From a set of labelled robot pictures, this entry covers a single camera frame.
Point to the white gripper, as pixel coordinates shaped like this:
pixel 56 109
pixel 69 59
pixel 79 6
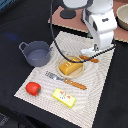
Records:
pixel 101 27

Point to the white toy spatula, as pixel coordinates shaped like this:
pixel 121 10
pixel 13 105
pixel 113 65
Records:
pixel 89 51

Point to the orange toy bread loaf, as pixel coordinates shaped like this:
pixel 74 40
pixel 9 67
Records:
pixel 70 66

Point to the yellow toy butter box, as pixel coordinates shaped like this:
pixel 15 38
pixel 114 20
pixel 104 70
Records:
pixel 64 97

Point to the red toy tomato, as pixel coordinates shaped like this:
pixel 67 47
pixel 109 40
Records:
pixel 33 88

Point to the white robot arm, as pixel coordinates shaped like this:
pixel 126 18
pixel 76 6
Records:
pixel 94 6

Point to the beige bowl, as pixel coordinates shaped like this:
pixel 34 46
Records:
pixel 122 16

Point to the beige round plate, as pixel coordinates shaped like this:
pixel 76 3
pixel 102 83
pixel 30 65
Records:
pixel 74 74

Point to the striped beige placemat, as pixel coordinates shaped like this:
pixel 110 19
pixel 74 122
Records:
pixel 83 112

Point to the knife with wooden handle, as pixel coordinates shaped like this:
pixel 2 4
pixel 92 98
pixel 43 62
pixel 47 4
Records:
pixel 89 59

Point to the fork with wooden handle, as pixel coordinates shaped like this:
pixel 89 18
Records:
pixel 75 84

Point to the grey toy pot with handles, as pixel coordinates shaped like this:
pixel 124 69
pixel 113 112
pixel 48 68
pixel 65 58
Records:
pixel 36 53

